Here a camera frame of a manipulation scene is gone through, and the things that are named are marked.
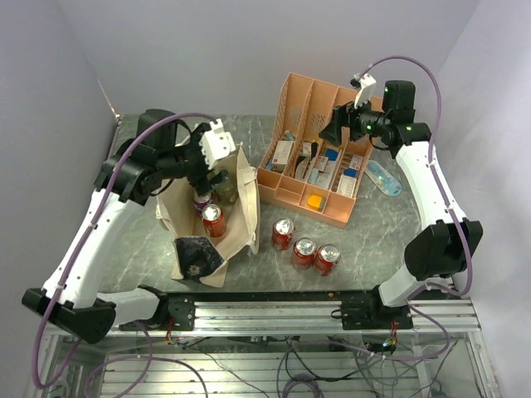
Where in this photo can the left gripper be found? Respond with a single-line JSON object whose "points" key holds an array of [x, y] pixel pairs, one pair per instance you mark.
{"points": [[202, 182]]}

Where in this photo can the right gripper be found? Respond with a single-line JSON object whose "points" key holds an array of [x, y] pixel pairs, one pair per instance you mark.
{"points": [[343, 116]]}

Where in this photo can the purple soda can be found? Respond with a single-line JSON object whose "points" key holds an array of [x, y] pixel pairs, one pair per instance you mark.
{"points": [[201, 201]]}

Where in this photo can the clear bottle green cap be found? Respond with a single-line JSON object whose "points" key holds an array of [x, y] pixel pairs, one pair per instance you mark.
{"points": [[227, 192]]}

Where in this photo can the red soda can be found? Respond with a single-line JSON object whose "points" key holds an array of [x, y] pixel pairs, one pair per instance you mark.
{"points": [[283, 231], [326, 258], [213, 220], [303, 254]]}

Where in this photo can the cream canvas tote bag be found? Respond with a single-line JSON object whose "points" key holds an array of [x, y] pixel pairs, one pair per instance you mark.
{"points": [[199, 257]]}

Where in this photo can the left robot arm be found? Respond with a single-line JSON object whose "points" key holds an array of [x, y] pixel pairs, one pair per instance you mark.
{"points": [[142, 167]]}

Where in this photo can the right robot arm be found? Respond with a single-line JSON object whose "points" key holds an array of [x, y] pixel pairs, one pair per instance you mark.
{"points": [[448, 238]]}

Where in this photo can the white box right slot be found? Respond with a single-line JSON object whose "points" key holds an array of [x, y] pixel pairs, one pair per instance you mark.
{"points": [[346, 186]]}

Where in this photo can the blue toothbrush blister pack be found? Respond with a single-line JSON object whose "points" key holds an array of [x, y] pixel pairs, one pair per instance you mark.
{"points": [[384, 181]]}

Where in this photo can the orange plastic desk organizer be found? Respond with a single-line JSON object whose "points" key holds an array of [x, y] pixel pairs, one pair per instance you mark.
{"points": [[315, 166]]}

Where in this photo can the white red medicine box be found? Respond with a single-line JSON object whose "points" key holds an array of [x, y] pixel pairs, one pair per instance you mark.
{"points": [[281, 155]]}

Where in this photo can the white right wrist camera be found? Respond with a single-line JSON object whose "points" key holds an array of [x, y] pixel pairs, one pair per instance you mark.
{"points": [[364, 85]]}

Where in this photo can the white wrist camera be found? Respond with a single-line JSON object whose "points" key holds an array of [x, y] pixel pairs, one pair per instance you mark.
{"points": [[216, 144], [364, 85]]}

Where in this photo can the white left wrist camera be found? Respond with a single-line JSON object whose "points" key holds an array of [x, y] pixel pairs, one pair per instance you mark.
{"points": [[216, 144]]}

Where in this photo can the aluminium mounting rail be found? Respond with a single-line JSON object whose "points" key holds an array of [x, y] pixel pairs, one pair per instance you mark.
{"points": [[299, 318]]}

